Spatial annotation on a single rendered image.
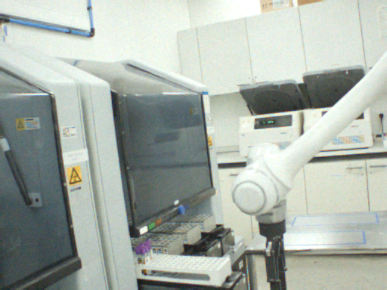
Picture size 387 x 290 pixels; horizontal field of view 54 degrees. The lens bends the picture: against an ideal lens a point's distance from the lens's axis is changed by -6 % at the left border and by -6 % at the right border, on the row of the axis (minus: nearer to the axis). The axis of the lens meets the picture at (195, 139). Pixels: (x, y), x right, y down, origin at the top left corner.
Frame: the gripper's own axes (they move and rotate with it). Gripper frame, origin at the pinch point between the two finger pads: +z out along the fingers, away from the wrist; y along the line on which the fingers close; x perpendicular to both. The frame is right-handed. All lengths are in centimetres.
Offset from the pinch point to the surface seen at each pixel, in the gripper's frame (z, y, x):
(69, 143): -49, 28, -42
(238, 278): -1.7, -2.0, -12.7
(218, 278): -4.6, 5.0, -16.1
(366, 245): -1.8, -30.1, 23.1
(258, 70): -87, -259, -72
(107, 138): -48, 12, -41
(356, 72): -72, -251, 16
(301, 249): -1.9, -26.0, 1.7
